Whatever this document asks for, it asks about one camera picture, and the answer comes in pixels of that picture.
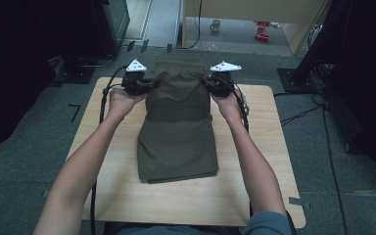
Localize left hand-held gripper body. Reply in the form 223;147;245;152
120;58;155;97

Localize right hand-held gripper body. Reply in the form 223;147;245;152
206;60;243;99

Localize olive green shorts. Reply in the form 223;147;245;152
136;53;220;185

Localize person's right hand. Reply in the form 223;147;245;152
211;89;244;124

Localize person's left hand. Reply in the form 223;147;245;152
106;87;149;121

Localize black stand base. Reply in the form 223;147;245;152
52;54;116;86
276;67;311;95

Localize dark cabinet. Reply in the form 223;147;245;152
89;0;132;57

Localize black angled floor tape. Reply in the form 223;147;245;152
68;103;82;123

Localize beige wooden partition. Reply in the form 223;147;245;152
181;0;333;57

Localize black curtain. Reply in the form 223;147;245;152
293;0;376;192
0;0;112;159

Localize person's blue-grey shirt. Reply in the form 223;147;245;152
106;211;298;235

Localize right hand-held gripper black cable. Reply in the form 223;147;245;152
230;79;252;135

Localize hand-held gripper black cable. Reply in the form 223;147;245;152
89;64;129;235
230;79;252;135

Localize left hand-held gripper black cable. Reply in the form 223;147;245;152
89;64;129;235

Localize black hanging cable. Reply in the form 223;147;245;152
175;0;204;51

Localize black cable bundle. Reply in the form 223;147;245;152
305;59;337;96

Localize long black floor cable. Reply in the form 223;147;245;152
320;106;351;235

